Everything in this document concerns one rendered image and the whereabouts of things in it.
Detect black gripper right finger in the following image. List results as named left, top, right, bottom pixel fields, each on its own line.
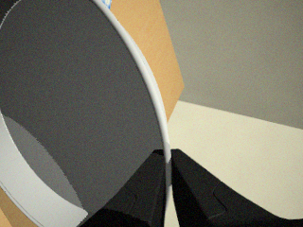
left=170, top=148, right=303, bottom=227

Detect grey plate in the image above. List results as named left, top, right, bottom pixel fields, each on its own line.
left=0, top=0, right=171, bottom=227

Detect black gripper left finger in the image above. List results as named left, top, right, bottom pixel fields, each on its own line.
left=80, top=149, right=166, bottom=227

